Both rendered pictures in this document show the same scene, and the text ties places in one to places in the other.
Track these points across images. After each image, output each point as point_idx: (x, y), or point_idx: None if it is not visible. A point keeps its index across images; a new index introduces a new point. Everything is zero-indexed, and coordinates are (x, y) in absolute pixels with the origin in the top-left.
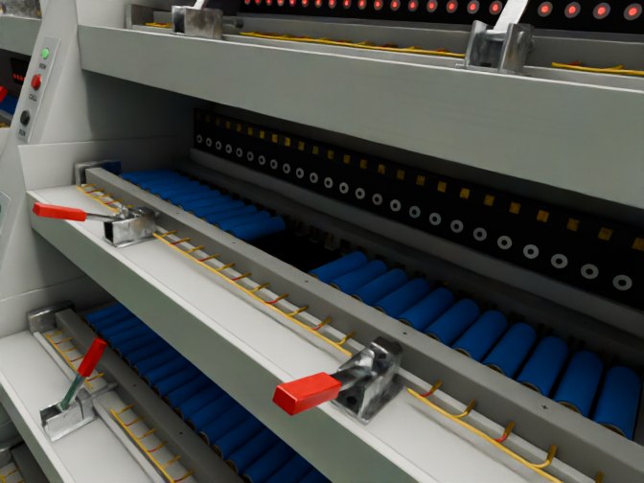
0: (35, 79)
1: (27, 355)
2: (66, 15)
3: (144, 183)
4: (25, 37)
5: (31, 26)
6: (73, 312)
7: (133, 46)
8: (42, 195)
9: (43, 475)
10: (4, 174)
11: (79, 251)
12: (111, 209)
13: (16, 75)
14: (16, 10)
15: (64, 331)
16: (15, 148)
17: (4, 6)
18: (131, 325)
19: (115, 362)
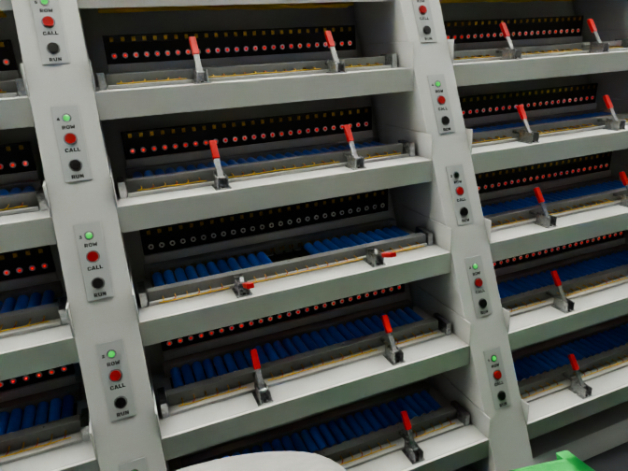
0: (94, 254)
1: (190, 417)
2: (93, 205)
3: (184, 278)
4: (7, 238)
5: (24, 226)
6: (173, 388)
7: (191, 203)
8: (152, 317)
9: None
10: (92, 333)
11: (220, 317)
12: (207, 292)
13: None
14: None
15: (182, 397)
16: (94, 308)
17: None
18: (202, 369)
19: (239, 372)
